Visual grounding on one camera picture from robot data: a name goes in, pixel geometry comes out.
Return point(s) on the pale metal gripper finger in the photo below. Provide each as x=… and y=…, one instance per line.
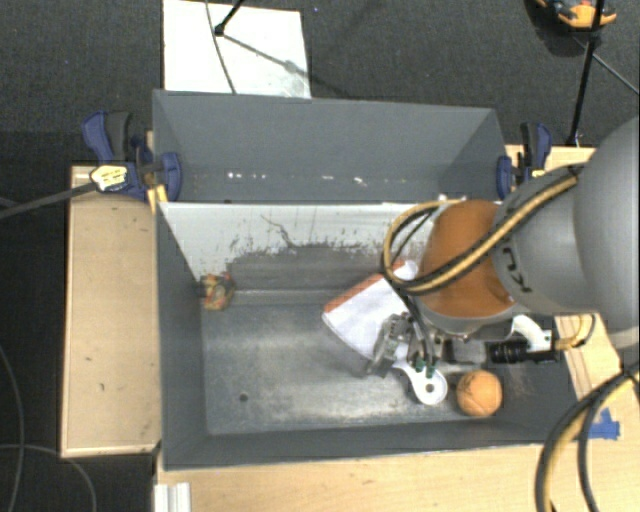
x=395, y=331
x=382, y=364

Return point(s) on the white packet with red stripe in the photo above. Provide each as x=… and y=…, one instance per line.
x=360, y=315

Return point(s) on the white plastic piece with hole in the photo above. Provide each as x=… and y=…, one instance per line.
x=425, y=391

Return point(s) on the orange ball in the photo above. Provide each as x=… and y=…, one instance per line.
x=479, y=393

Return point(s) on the grey metal bin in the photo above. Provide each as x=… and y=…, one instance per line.
x=280, y=360

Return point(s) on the small multicoloured toy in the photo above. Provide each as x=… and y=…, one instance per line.
x=218, y=291

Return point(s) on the pale wood flat board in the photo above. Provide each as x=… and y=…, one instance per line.
x=112, y=320

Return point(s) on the black cylinder on white bracket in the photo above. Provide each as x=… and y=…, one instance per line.
x=515, y=352

